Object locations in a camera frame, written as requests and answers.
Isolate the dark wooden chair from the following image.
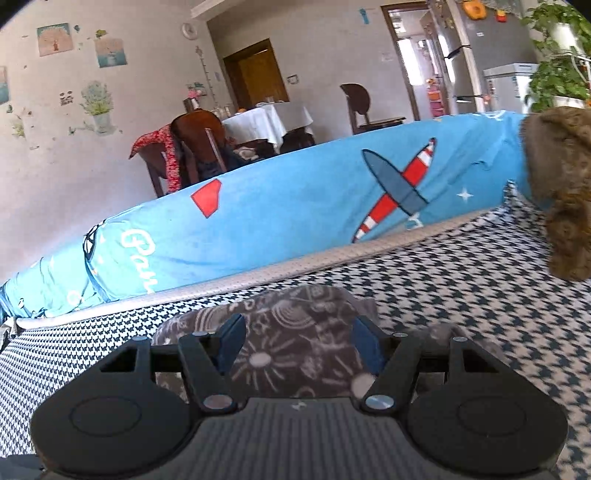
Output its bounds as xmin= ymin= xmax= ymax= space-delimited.
xmin=143 ymin=148 xmax=169 ymax=198
xmin=340 ymin=83 xmax=407 ymax=136
xmin=170 ymin=111 xmax=229 ymax=188

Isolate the silver refrigerator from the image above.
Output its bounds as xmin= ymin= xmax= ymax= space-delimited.
xmin=436 ymin=0 xmax=539 ymax=116

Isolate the table with white tablecloth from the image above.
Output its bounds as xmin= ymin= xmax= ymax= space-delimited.
xmin=221 ymin=102 xmax=315 ymax=155

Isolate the grey doodle-print fleece jacket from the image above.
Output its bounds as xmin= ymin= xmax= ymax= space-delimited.
xmin=152 ymin=285 xmax=467 ymax=402

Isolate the brown patterned blanket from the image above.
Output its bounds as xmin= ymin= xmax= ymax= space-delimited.
xmin=519 ymin=107 xmax=591 ymax=281

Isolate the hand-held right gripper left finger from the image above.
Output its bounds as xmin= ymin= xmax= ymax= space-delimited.
xmin=99 ymin=314 xmax=246 ymax=413

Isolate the blue printed sofa cover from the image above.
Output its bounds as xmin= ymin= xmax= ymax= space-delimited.
xmin=0 ymin=110 xmax=532 ymax=319

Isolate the white chest freezer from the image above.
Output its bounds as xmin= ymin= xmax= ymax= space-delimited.
xmin=482 ymin=62 xmax=539 ymax=114

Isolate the houndstooth sofa seat cushion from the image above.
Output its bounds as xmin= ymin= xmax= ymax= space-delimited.
xmin=0 ymin=182 xmax=591 ymax=480

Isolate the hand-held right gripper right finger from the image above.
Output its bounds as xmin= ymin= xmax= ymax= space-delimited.
xmin=352 ymin=315 xmax=502 ymax=413

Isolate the red patterned cloth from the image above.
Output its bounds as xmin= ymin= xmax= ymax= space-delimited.
xmin=129 ymin=124 xmax=183 ymax=192

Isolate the large potted plant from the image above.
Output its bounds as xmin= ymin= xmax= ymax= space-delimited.
xmin=522 ymin=2 xmax=591 ymax=114

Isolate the wooden door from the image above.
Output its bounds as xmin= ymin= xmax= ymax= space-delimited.
xmin=223 ymin=38 xmax=291 ymax=112

